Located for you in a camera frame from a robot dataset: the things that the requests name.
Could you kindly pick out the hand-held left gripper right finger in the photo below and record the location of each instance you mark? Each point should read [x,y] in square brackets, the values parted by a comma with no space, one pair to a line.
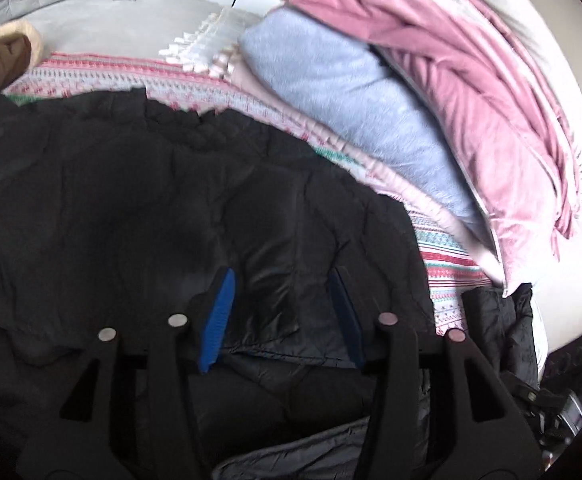
[347,321]

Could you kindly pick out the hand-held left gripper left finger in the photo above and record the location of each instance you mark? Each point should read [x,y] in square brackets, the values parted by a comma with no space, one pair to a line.
[217,317]

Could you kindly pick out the black puffer jacket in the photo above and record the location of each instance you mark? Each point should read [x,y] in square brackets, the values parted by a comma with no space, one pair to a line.
[121,200]

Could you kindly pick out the light blue fleece pillow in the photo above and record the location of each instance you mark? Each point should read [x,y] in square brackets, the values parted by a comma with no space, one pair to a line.
[341,90]

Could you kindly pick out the red white patterned blanket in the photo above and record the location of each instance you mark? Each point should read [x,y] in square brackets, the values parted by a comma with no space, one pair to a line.
[121,77]

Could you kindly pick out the pink velvet comforter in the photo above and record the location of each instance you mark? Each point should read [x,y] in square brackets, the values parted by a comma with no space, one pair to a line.
[451,70]

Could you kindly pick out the white fringed throw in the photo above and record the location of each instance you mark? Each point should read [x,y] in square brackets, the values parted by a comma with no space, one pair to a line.
[206,40]

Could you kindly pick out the grey bed sheet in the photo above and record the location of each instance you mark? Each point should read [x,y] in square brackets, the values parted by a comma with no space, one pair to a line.
[101,25]

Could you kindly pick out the brown coat with fur trim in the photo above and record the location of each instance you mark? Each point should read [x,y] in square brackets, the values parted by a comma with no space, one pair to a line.
[3,57]

